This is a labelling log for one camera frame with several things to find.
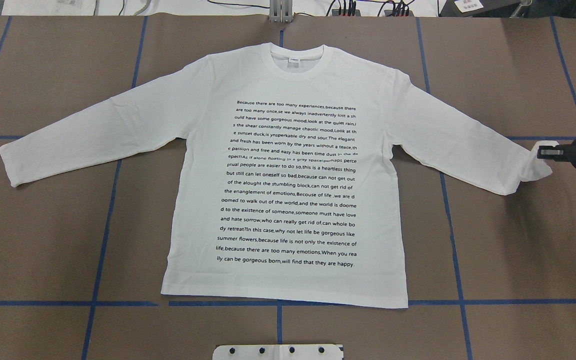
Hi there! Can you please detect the white long-sleeve printed shirt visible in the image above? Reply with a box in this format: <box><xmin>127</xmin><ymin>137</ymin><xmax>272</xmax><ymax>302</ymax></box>
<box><xmin>0</xmin><ymin>43</ymin><xmax>552</xmax><ymax>309</ymax></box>

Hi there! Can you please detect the black power strip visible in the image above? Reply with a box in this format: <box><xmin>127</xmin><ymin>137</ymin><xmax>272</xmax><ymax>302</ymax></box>
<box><xmin>326</xmin><ymin>0</ymin><xmax>414</xmax><ymax>18</ymax></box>

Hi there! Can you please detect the aluminium frame post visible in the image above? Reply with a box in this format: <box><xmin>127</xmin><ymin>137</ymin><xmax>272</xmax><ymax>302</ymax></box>
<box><xmin>269</xmin><ymin>0</ymin><xmax>294</xmax><ymax>23</ymax></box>

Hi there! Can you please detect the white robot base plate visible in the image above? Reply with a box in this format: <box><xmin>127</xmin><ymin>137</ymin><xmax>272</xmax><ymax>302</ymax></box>
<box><xmin>212</xmin><ymin>344</ymin><xmax>345</xmax><ymax>360</ymax></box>

